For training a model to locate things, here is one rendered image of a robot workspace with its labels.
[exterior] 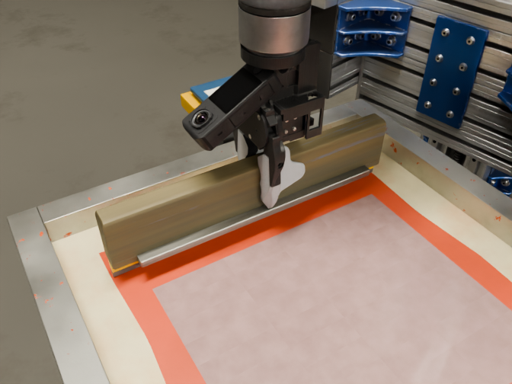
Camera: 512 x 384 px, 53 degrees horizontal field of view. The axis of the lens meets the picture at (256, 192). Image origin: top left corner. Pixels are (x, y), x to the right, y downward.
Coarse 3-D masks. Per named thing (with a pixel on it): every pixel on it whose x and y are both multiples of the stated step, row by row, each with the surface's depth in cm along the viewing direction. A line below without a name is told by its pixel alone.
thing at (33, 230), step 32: (192, 160) 75; (224, 160) 75; (416, 160) 77; (448, 160) 75; (96, 192) 70; (128, 192) 70; (448, 192) 73; (480, 192) 70; (32, 224) 65; (64, 224) 67; (96, 224) 70; (480, 224) 70; (32, 256) 61; (32, 288) 57; (64, 288) 57; (64, 320) 54; (64, 352) 51; (96, 352) 51
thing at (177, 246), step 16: (336, 176) 73; (352, 176) 73; (304, 192) 70; (320, 192) 71; (256, 208) 67; (272, 208) 67; (224, 224) 65; (240, 224) 66; (176, 240) 63; (192, 240) 63; (208, 240) 64; (144, 256) 61; (160, 256) 61
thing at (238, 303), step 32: (256, 224) 70; (192, 256) 66; (224, 256) 66; (256, 256) 66; (288, 256) 66; (128, 288) 62; (160, 288) 62; (192, 288) 62; (224, 288) 62; (256, 288) 62; (288, 288) 62; (160, 320) 58; (192, 320) 58; (224, 320) 58; (256, 320) 58; (288, 320) 58; (320, 320) 58; (160, 352) 55; (192, 352) 55; (224, 352) 55; (256, 352) 55; (288, 352) 55; (320, 352) 55; (352, 352) 55
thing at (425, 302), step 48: (336, 192) 75; (384, 192) 75; (288, 240) 68; (336, 240) 68; (384, 240) 68; (432, 240) 68; (336, 288) 62; (384, 288) 62; (432, 288) 62; (480, 288) 62; (384, 336) 57; (432, 336) 57; (480, 336) 57
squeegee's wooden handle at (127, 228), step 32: (352, 128) 70; (384, 128) 72; (256, 160) 65; (320, 160) 69; (352, 160) 72; (160, 192) 60; (192, 192) 60; (224, 192) 63; (256, 192) 66; (288, 192) 69; (128, 224) 58; (160, 224) 60; (192, 224) 63; (128, 256) 60
